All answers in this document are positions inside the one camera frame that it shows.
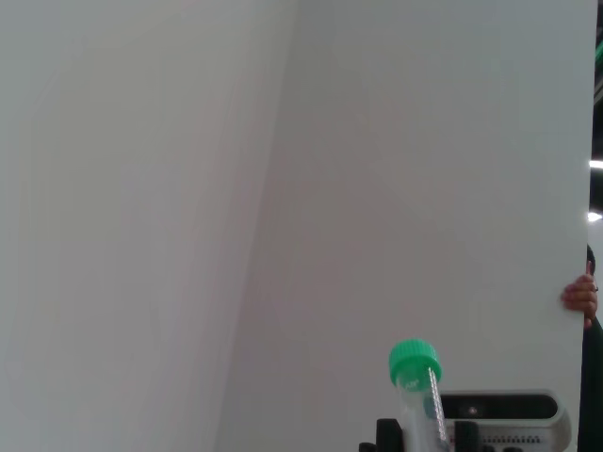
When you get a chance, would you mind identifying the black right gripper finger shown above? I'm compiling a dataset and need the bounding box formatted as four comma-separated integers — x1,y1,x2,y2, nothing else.
359,417,403,452
453,420,480,452

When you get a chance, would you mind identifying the clear graduated test tube green cap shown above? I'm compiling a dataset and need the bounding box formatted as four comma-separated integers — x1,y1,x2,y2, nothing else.
388,337,451,452

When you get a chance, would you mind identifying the person's bare hand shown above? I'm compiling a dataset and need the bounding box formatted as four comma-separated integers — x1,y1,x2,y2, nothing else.
560,260,599,330

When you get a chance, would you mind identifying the person in dark clothing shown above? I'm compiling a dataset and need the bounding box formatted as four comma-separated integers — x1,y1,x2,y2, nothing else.
579,244,603,452

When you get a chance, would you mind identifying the white backdrop board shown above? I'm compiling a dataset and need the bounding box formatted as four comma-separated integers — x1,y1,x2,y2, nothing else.
225,0,598,452

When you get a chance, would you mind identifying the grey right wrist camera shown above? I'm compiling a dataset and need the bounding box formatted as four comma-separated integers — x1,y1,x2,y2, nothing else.
436,388,572,452

